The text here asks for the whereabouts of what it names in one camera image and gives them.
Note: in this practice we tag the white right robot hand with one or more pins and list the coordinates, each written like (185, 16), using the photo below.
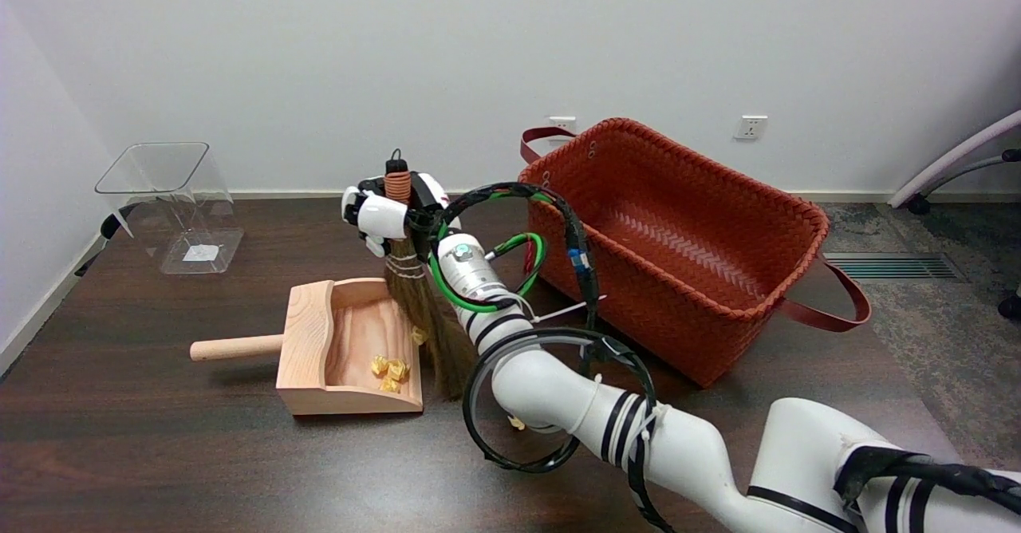
(383, 214)

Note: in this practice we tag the yellow paper ball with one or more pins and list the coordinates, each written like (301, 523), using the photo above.
(418, 335)
(380, 365)
(517, 421)
(397, 370)
(389, 385)

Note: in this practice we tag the brown straw hand broom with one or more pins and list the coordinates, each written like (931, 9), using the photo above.
(439, 341)

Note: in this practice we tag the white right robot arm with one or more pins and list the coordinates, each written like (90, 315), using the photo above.
(558, 389)

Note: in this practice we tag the wooden dustpan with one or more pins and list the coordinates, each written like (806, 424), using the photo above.
(307, 341)

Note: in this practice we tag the clear plastic container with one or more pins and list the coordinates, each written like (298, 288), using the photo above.
(199, 254)

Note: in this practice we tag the red woven basket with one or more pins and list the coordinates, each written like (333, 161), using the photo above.
(718, 198)

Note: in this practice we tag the metal floor vent grille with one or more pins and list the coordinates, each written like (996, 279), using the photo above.
(893, 267)

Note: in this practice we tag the office chair base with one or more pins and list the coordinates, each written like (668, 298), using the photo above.
(957, 158)

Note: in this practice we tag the white wall outlet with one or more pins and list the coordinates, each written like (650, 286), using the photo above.
(750, 127)
(562, 122)

